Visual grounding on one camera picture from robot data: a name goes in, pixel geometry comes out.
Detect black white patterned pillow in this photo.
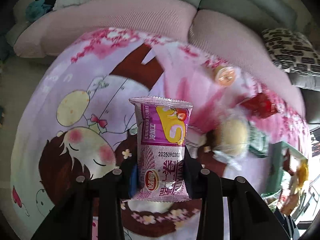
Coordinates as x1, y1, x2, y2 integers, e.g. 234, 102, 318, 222
262, 28, 319, 76

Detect yellow cake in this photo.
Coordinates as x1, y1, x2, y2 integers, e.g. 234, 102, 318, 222
296, 160, 309, 189

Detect orange jelly cup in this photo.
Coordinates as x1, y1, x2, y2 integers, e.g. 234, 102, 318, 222
213, 66, 236, 87

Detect green white biscuit pack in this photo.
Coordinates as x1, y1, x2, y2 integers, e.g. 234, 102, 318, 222
249, 126, 269, 158

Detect round white bun in wrapper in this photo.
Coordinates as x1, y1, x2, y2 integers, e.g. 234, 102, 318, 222
212, 116, 250, 167

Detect teal rimmed white tray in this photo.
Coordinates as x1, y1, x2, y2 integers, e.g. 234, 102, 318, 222
261, 142, 308, 220

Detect pink cake roll packet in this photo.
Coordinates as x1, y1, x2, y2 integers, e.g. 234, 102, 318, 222
130, 96, 193, 202

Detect shiny red snack bag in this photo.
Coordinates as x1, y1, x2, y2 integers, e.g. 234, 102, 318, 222
240, 93, 278, 119

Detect pink cartoon printed tablecloth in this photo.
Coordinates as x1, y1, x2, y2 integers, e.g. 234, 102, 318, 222
11, 28, 311, 238

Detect grey satin pillow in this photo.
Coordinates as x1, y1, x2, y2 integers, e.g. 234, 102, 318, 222
288, 73, 320, 91

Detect pink knitted seat cover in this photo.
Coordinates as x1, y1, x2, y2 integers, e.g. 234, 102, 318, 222
14, 0, 305, 116

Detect teal cloth on sofa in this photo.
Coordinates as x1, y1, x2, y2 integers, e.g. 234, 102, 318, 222
25, 0, 53, 22

